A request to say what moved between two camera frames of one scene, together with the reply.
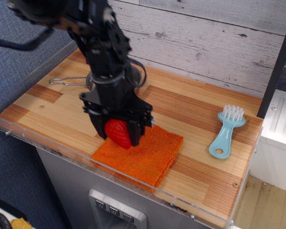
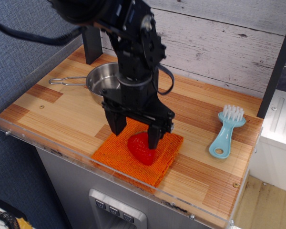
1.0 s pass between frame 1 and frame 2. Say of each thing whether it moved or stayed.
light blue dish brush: stayed
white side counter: stayed
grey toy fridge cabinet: stayed
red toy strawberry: moved
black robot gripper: moved
